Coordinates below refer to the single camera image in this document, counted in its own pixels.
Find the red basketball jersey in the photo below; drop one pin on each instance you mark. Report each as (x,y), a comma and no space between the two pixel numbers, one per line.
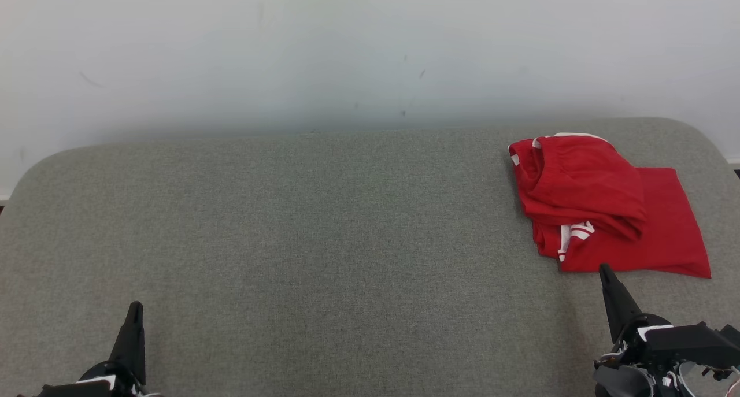
(665,229)

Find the red shorts with white stripe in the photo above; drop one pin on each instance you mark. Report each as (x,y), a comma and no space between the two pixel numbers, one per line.
(578,183)

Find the grey fabric sofa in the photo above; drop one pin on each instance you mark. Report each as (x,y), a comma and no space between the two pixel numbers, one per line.
(289,241)

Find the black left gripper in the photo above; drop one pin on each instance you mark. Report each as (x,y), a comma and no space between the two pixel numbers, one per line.
(104,379)

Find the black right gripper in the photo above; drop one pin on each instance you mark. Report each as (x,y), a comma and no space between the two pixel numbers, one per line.
(688,345)

